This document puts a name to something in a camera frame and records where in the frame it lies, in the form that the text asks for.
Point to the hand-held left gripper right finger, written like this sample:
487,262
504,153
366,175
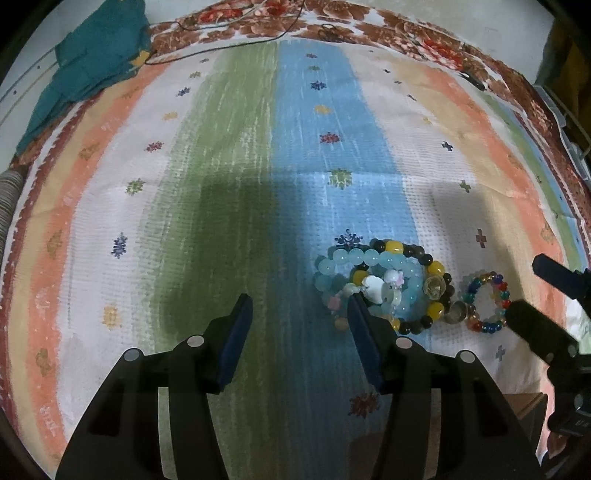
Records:
364,341

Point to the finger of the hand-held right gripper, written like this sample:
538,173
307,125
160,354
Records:
531,323
554,273

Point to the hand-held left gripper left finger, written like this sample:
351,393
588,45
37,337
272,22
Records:
235,341

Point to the white plastic basket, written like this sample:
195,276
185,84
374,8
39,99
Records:
568,134

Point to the striped pastel woven blanket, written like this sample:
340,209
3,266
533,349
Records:
258,138

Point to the black charger plug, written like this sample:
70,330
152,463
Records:
475,83

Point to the yellow cloth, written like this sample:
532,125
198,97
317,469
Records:
572,60

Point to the grey striped pillow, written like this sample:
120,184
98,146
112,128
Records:
8,198

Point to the teal cloth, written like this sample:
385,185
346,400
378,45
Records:
87,60

